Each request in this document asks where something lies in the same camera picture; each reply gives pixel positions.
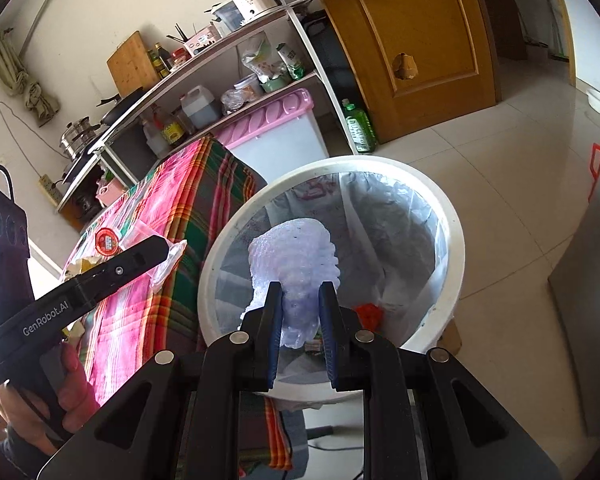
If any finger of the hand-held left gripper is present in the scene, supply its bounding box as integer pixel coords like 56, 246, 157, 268
76, 234, 174, 307

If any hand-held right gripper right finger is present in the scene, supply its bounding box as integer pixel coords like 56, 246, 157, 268
318, 280, 563, 480

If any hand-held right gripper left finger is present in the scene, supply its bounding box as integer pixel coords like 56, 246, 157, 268
37, 281, 285, 480

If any white trash bin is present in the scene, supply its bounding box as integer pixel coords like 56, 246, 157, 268
197, 156, 466, 403

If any person's left forearm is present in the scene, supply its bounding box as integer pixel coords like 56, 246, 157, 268
0, 422, 56, 480

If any person's left hand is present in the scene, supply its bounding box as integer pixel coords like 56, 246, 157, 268
0, 345, 102, 436

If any clear plastic wrapper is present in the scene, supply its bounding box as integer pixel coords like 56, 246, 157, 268
150, 240, 188, 288

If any round red lid cup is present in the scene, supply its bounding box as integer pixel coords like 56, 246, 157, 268
96, 227, 123, 253

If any orange red plastic scrap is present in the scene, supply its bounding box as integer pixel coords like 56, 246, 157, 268
355, 304, 385, 331

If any crumpled cream paper tissue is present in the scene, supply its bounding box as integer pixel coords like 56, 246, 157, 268
62, 255, 103, 282

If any plaid tablecloth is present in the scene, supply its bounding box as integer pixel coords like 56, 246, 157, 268
62, 136, 293, 471

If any small pink basket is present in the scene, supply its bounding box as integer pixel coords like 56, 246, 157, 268
96, 180, 128, 206

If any white power strip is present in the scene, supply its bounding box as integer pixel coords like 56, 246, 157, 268
38, 175, 63, 206

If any black induction cooker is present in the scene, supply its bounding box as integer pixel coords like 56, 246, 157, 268
62, 152, 101, 183

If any clear plastic bin liner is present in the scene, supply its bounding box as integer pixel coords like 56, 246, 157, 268
220, 172, 448, 386

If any white plastic jug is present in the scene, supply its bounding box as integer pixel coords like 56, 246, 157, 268
180, 86, 220, 130
142, 119, 171, 158

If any oil bottle yellow label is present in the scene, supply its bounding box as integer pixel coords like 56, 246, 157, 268
157, 110, 186, 147

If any steel steamer pot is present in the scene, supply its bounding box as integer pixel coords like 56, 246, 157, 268
60, 116, 101, 161

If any black frying pan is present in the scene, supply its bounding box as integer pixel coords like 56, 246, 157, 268
96, 87, 146, 126

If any hanging olive cloth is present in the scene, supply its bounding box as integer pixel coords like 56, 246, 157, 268
0, 30, 61, 126

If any crumpled clear plastic bag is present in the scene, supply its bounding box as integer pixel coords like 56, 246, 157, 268
220, 89, 248, 113

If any pink lid storage box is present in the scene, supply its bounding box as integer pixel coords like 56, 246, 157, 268
214, 88, 330, 163

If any wooden cutting board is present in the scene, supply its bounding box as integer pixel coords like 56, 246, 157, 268
106, 31, 161, 98

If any white metal shelf rack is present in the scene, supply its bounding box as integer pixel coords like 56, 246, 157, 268
55, 0, 356, 233

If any dark sauce bottles pair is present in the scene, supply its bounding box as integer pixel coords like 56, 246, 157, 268
147, 42, 173, 78

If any green plastic bottle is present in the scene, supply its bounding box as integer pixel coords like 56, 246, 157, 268
341, 99, 378, 155

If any white plastic tub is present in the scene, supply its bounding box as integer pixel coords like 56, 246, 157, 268
235, 75, 263, 98

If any pink utensil basket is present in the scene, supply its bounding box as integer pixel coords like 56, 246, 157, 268
182, 24, 221, 56

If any black chopsticks bundle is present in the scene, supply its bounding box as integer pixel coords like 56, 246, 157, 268
167, 22, 196, 43

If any white green snack bag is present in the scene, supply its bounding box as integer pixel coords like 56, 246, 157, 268
240, 35, 276, 81

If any green white packet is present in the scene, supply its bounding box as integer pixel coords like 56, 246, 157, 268
276, 42, 306, 81

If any grey water pitcher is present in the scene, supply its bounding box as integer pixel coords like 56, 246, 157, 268
210, 0, 243, 36

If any black mesh panel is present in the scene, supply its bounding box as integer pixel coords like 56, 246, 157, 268
300, 10, 351, 111

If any red paper cutout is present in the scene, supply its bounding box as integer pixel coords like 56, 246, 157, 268
587, 30, 600, 201

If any wooden door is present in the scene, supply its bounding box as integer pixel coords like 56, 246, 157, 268
305, 0, 503, 143

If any black power cord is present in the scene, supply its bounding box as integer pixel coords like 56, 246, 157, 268
0, 101, 56, 186

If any grey wall pipe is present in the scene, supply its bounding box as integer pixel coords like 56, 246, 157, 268
22, 0, 81, 56

